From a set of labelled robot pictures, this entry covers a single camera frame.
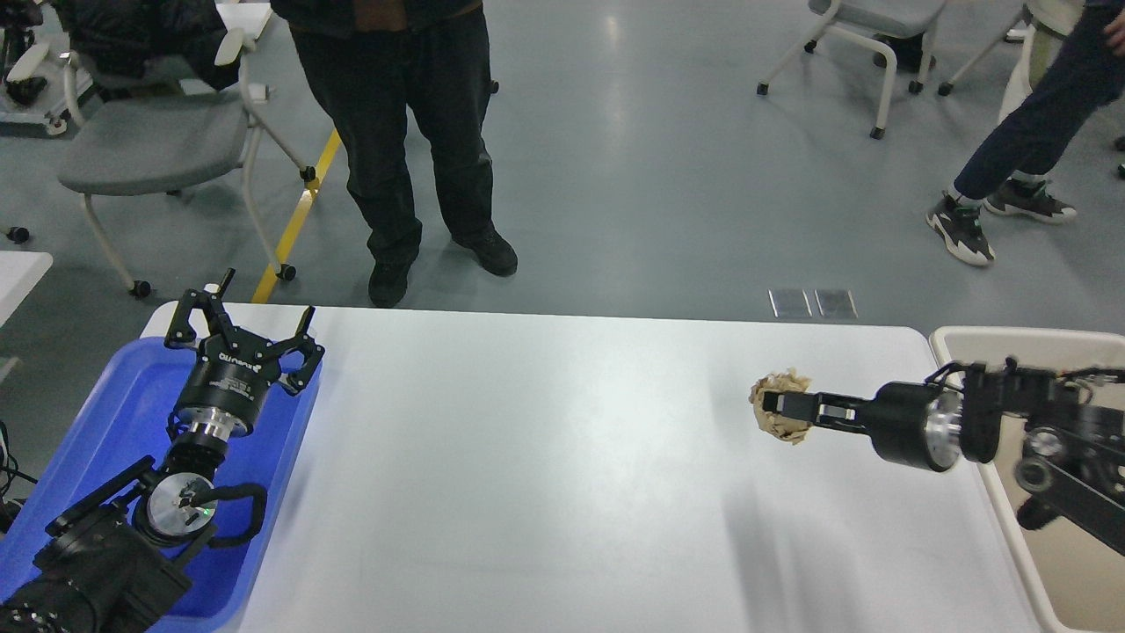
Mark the brown paper ball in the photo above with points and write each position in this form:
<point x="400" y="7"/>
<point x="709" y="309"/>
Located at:
<point x="767" y="394"/>

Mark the white side table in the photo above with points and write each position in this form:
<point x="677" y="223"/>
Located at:
<point x="21" y="271"/>

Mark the person in navy trousers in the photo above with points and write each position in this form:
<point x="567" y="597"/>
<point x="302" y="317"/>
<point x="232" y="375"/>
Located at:
<point x="956" y="219"/>

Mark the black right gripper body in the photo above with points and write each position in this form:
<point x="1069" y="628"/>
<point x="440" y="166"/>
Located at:
<point x="916" y="425"/>

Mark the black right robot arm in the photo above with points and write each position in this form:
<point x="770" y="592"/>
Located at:
<point x="1070" y="463"/>

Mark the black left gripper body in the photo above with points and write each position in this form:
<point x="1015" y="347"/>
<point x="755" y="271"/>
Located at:
<point x="227" y="388"/>

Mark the grey chair with jacket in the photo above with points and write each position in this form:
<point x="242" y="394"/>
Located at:
<point x="160" y="94"/>

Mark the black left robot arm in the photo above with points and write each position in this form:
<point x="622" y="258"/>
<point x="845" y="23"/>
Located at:
<point x="156" y="512"/>

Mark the metal floor socket plate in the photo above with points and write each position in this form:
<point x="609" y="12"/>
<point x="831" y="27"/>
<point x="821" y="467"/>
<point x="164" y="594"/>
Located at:
<point x="790" y="303"/>

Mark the chair with white bag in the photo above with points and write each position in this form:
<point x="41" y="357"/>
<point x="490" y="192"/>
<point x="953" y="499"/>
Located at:
<point x="1028" y="44"/>

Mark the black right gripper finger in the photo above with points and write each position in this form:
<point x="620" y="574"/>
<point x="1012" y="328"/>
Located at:
<point x="827" y="410"/>

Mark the beige plastic bin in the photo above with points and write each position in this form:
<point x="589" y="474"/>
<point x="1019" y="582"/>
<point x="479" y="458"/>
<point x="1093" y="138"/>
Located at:
<point x="1074" y="582"/>

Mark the blue plastic tray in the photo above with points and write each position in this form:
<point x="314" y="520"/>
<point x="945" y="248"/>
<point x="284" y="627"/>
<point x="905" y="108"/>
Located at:
<point x="123" y="420"/>

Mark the grey chair top right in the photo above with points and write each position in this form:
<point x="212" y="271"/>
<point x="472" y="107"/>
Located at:
<point x="860" y="22"/>

